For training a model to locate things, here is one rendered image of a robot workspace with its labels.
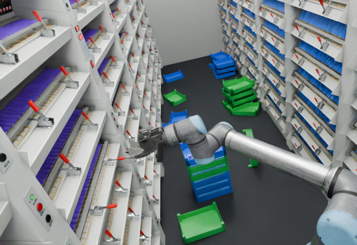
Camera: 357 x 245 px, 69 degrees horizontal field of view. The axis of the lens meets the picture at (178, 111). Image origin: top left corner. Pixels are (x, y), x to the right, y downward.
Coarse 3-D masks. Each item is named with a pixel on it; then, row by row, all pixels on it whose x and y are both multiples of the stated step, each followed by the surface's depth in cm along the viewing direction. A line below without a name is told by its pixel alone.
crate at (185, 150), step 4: (180, 144) 200; (184, 144) 202; (184, 148) 204; (188, 148) 204; (220, 148) 196; (224, 148) 186; (184, 152) 202; (188, 152) 201; (216, 152) 186; (220, 152) 187; (224, 152) 188; (184, 156) 190; (192, 156) 195; (216, 156) 188; (188, 160) 185; (192, 160) 186; (188, 164) 187; (192, 164) 188
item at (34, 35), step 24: (0, 0) 88; (0, 24) 86; (24, 24) 92; (48, 24) 98; (0, 48) 70; (24, 48) 76; (48, 48) 84; (0, 72) 61; (24, 72) 69; (0, 96) 59
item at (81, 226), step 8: (104, 144) 127; (104, 152) 122; (96, 168) 112; (96, 176) 109; (96, 184) 106; (88, 200) 98; (96, 200) 100; (88, 208) 95; (80, 224) 89; (80, 232) 86; (80, 240) 85
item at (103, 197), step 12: (120, 144) 134; (108, 168) 117; (108, 180) 111; (96, 192) 104; (108, 192) 105; (84, 204) 99; (96, 204) 100; (96, 216) 95; (96, 228) 91; (84, 240) 87; (96, 240) 87
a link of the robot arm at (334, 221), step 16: (336, 192) 84; (352, 192) 79; (336, 208) 77; (352, 208) 75; (320, 224) 77; (336, 224) 73; (352, 224) 72; (320, 240) 83; (336, 240) 75; (352, 240) 71
